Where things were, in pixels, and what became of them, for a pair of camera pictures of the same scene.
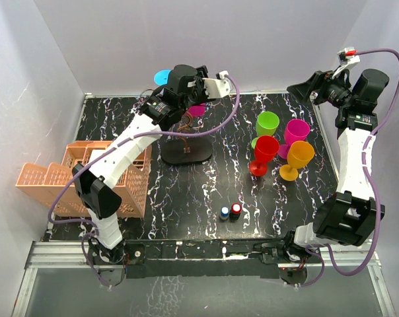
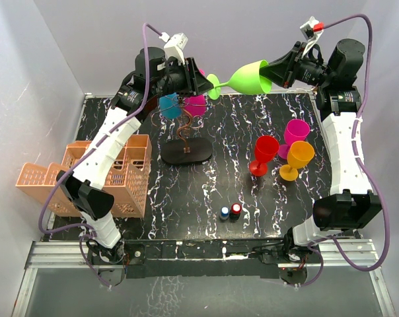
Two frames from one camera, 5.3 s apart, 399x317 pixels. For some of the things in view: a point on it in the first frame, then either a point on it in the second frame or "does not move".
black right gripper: (302, 92) → (279, 71)
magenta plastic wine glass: (197, 110) does not move
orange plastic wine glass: (299, 155) does not move
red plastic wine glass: (265, 148) does not move
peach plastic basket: (43, 184) does not move
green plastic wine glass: (267, 123) → (246, 80)
